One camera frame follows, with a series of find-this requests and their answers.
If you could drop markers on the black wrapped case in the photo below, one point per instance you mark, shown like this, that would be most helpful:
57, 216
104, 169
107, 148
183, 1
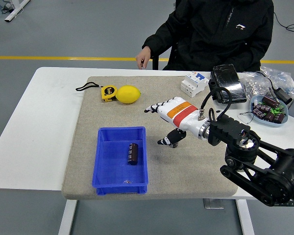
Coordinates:
226, 78

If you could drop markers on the grey metal table bracket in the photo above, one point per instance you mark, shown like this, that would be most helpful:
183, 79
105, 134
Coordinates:
213, 203

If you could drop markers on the clear bag of blue parts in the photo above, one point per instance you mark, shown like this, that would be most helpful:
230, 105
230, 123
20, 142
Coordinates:
281, 78

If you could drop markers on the white table leg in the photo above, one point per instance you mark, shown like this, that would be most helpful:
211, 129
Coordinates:
245, 218
67, 218

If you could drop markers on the small debris scrap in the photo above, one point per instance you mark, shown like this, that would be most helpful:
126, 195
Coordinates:
127, 181

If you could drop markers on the white circuit breaker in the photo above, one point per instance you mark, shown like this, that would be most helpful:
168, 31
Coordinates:
192, 85

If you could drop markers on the grey-brown mat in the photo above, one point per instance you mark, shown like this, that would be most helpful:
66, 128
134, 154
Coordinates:
161, 93

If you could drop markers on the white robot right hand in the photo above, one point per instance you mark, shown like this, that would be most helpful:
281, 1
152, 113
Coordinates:
181, 112

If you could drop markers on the yellow tape measure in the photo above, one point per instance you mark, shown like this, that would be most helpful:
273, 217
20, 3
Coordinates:
108, 93

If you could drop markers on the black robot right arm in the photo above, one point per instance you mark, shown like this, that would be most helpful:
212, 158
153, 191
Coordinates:
235, 132

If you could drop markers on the white desk frame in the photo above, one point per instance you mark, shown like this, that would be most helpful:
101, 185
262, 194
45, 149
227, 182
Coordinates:
14, 12

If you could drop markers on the person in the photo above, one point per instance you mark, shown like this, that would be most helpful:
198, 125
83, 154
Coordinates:
210, 36

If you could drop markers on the black power adapter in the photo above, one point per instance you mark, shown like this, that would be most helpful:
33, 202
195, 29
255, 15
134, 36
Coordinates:
284, 96

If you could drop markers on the yellow lemon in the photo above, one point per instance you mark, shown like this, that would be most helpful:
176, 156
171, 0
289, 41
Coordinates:
128, 94

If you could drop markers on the person's right hand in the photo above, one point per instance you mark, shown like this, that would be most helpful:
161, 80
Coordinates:
143, 57

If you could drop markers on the clear bag of metal washers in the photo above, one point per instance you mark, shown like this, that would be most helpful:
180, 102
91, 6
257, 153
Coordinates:
253, 86

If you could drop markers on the blue plastic box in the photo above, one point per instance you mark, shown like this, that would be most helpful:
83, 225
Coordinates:
112, 159

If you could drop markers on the grey metal probe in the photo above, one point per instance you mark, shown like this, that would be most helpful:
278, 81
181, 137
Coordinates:
273, 92

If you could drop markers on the light blue bowl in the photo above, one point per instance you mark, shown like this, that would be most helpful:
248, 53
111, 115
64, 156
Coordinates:
272, 124

